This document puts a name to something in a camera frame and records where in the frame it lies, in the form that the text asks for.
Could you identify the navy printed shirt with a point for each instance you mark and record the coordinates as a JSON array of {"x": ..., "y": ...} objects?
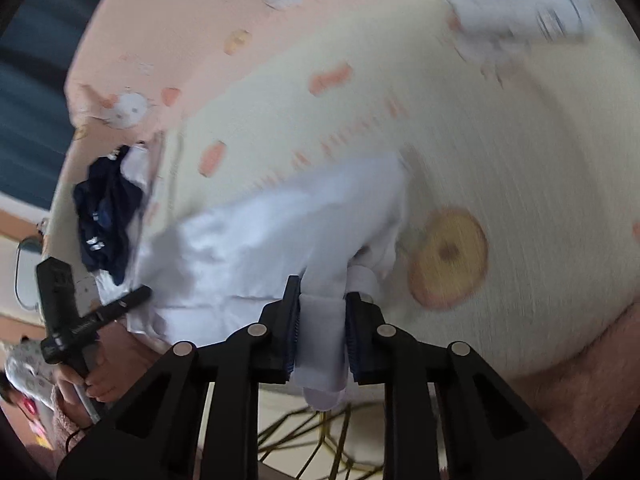
[{"x": 102, "y": 210}]

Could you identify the small white printed cloth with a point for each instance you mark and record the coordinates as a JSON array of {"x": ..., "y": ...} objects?
[{"x": 500, "y": 5}]

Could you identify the blue curtain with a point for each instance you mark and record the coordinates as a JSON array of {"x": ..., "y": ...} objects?
[{"x": 30, "y": 110}]

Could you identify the white folded garment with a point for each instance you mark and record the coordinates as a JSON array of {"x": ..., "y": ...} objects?
[{"x": 136, "y": 165}]

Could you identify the grey patterned cloth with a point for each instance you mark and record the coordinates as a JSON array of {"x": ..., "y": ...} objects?
[{"x": 22, "y": 360}]

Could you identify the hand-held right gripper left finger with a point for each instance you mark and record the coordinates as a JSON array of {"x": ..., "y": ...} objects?
[{"x": 292, "y": 332}]

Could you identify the white rounded frame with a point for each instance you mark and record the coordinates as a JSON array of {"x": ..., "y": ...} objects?
[{"x": 19, "y": 280}]

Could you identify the pink cartoon printed blanket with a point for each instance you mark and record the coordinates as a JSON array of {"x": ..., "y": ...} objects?
[{"x": 500, "y": 160}]

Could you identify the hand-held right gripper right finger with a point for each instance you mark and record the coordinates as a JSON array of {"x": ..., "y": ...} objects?
[{"x": 353, "y": 337}]

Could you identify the white shirt with navy collar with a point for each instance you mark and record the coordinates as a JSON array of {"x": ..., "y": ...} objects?
[{"x": 260, "y": 240}]

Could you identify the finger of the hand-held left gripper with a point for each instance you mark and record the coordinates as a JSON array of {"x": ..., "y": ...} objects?
[{"x": 125, "y": 305}]

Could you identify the person's left hand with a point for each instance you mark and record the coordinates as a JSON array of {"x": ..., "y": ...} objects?
[{"x": 110, "y": 382}]

